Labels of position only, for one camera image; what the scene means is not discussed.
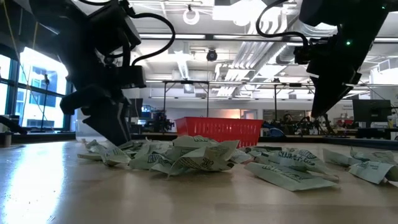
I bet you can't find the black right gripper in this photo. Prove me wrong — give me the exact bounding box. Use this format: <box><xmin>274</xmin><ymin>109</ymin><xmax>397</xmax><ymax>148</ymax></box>
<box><xmin>306</xmin><ymin>22</ymin><xmax>386</xmax><ymax>119</ymax></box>

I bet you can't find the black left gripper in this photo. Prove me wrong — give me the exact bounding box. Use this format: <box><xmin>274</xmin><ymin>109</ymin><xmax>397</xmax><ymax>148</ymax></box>
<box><xmin>59</xmin><ymin>40</ymin><xmax>132</xmax><ymax>147</ymax></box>

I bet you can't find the pale green printed paper packet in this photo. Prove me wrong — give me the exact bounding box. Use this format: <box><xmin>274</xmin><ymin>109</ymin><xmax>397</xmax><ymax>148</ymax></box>
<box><xmin>98</xmin><ymin>146</ymin><xmax>132</xmax><ymax>167</ymax></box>
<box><xmin>77</xmin><ymin>151</ymin><xmax>103</xmax><ymax>162</ymax></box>
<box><xmin>167</xmin><ymin>139</ymin><xmax>240</xmax><ymax>179</ymax></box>
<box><xmin>244</xmin><ymin>161</ymin><xmax>339</xmax><ymax>192</ymax></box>
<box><xmin>349</xmin><ymin>147</ymin><xmax>398</xmax><ymax>166</ymax></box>
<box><xmin>172</xmin><ymin>135</ymin><xmax>220</xmax><ymax>149</ymax></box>
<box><xmin>248</xmin><ymin>148</ymin><xmax>331</xmax><ymax>175</ymax></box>
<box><xmin>228</xmin><ymin>148</ymin><xmax>253</xmax><ymax>165</ymax></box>
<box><xmin>348</xmin><ymin>161</ymin><xmax>398</xmax><ymax>185</ymax></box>
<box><xmin>128</xmin><ymin>151</ymin><xmax>175</xmax><ymax>171</ymax></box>
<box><xmin>81</xmin><ymin>139</ymin><xmax>108</xmax><ymax>154</ymax></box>
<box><xmin>124</xmin><ymin>140</ymin><xmax>174</xmax><ymax>156</ymax></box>
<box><xmin>322</xmin><ymin>148</ymin><xmax>363</xmax><ymax>167</ymax></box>

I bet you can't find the red plastic basket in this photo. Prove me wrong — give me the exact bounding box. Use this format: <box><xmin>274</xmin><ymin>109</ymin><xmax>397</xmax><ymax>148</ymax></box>
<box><xmin>174</xmin><ymin>116</ymin><xmax>264</xmax><ymax>148</ymax></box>

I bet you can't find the black computer monitor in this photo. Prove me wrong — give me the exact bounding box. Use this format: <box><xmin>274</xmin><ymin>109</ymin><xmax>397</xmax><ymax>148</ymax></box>
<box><xmin>352</xmin><ymin>99</ymin><xmax>392</xmax><ymax>124</ymax></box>
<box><xmin>129</xmin><ymin>98</ymin><xmax>144</xmax><ymax>118</ymax></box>

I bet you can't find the person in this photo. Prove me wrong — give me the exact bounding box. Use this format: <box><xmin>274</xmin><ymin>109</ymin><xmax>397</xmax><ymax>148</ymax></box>
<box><xmin>281</xmin><ymin>113</ymin><xmax>295</xmax><ymax>135</ymax></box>

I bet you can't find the black background desk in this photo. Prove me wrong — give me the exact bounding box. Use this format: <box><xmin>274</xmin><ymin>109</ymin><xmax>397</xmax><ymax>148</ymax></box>
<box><xmin>356</xmin><ymin>126</ymin><xmax>398</xmax><ymax>140</ymax></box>

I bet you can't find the blue bag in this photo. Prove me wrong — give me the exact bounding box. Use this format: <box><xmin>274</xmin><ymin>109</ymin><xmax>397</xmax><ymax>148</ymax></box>
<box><xmin>262</xmin><ymin>121</ymin><xmax>285</xmax><ymax>138</ymax></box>

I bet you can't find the large window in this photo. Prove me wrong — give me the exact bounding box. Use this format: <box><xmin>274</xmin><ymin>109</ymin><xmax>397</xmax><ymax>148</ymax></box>
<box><xmin>0</xmin><ymin>46</ymin><xmax>75</xmax><ymax>132</ymax></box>

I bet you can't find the black tripod stand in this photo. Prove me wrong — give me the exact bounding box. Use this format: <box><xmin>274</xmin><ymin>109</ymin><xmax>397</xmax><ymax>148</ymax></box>
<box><xmin>40</xmin><ymin>73</ymin><xmax>52</xmax><ymax>131</ymax></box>

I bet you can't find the small grey cylinder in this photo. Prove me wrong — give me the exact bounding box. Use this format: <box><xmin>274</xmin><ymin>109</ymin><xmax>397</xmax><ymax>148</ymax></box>
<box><xmin>2</xmin><ymin>131</ymin><xmax>13</xmax><ymax>148</ymax></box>

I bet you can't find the black background rig frame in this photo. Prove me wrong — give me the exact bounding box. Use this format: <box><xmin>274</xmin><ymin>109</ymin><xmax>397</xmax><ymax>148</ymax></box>
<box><xmin>161</xmin><ymin>80</ymin><xmax>211</xmax><ymax>134</ymax></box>
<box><xmin>272</xmin><ymin>82</ymin><xmax>313</xmax><ymax>123</ymax></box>

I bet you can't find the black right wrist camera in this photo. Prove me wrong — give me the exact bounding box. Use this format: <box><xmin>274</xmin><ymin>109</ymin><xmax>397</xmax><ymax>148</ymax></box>
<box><xmin>294</xmin><ymin>43</ymin><xmax>312</xmax><ymax>65</ymax></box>

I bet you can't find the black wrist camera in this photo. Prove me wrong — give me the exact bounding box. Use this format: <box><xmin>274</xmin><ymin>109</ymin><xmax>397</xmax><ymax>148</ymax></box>
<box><xmin>123</xmin><ymin>65</ymin><xmax>147</xmax><ymax>90</ymax></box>
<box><xmin>294</xmin><ymin>43</ymin><xmax>312</xmax><ymax>65</ymax></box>

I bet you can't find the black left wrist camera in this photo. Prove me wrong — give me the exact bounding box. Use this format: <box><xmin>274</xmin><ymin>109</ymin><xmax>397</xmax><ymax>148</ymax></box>
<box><xmin>123</xmin><ymin>65</ymin><xmax>147</xmax><ymax>90</ymax></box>

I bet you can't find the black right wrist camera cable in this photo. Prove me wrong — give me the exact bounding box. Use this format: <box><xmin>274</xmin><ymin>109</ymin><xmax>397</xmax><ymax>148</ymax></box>
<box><xmin>256</xmin><ymin>0</ymin><xmax>308</xmax><ymax>47</ymax></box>

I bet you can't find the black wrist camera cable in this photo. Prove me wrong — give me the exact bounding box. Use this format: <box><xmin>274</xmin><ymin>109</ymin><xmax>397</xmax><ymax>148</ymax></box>
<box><xmin>256</xmin><ymin>0</ymin><xmax>308</xmax><ymax>47</ymax></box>
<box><xmin>126</xmin><ymin>11</ymin><xmax>177</xmax><ymax>67</ymax></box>

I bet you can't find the black left wrist camera cable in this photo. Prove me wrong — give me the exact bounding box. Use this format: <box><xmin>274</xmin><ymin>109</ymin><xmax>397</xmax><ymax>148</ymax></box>
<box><xmin>126</xmin><ymin>11</ymin><xmax>177</xmax><ymax>67</ymax></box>

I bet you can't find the black frame bar with lights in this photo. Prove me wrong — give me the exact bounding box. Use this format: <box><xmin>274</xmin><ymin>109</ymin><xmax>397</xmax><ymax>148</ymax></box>
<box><xmin>138</xmin><ymin>32</ymin><xmax>398</xmax><ymax>44</ymax></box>

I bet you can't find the white cable coil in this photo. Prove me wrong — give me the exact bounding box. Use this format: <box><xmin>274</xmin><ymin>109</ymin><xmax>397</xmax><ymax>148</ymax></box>
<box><xmin>182</xmin><ymin>4</ymin><xmax>201</xmax><ymax>26</ymax></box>

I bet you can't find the yellow cable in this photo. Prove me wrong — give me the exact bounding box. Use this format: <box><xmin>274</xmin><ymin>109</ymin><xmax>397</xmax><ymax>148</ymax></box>
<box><xmin>1</xmin><ymin>0</ymin><xmax>47</xmax><ymax>125</ymax></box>

